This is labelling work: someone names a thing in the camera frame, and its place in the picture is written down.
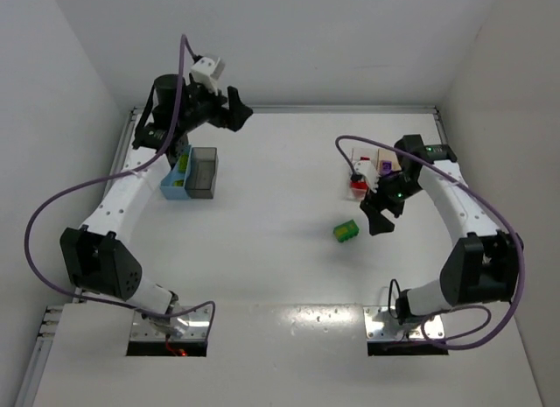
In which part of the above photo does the purple lego brick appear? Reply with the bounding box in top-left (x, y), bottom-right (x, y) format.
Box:
top-left (380, 160), bottom-right (393, 176)

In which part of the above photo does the red rounded lego brick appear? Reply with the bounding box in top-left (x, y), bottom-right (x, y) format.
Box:
top-left (350, 181), bottom-right (368, 191)

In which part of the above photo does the lime green lego brick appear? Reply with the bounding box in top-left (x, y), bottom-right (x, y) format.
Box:
top-left (176, 153), bottom-right (189, 172)

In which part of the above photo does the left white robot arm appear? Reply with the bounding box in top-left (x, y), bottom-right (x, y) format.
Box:
top-left (59, 74), bottom-right (253, 318)

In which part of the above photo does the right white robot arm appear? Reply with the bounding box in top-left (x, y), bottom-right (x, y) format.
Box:
top-left (353, 135), bottom-right (519, 323)

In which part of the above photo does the clear plastic container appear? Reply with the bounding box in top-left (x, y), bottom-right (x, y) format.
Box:
top-left (347, 147), bottom-right (379, 200)

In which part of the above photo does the wooden container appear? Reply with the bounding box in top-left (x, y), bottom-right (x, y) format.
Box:
top-left (377, 148), bottom-right (401, 173)

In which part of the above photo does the dark grey container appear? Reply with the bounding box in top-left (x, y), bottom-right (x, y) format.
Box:
top-left (185, 147), bottom-right (219, 200)

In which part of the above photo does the light blue container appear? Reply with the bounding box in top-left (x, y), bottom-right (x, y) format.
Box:
top-left (160, 145), bottom-right (192, 200)

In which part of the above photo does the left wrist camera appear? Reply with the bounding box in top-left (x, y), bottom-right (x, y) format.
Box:
top-left (190, 54), bottom-right (226, 95)

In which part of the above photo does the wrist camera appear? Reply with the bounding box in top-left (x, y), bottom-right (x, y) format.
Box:
top-left (350, 159), bottom-right (380, 193)
top-left (190, 54), bottom-right (226, 95)

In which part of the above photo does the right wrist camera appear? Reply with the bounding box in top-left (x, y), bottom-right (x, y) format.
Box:
top-left (350, 159), bottom-right (380, 193)

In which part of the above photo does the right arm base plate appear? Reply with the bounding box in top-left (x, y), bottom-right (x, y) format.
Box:
top-left (363, 305), bottom-right (426, 343)

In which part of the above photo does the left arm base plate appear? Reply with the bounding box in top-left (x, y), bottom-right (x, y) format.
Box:
top-left (129, 305), bottom-right (214, 343)

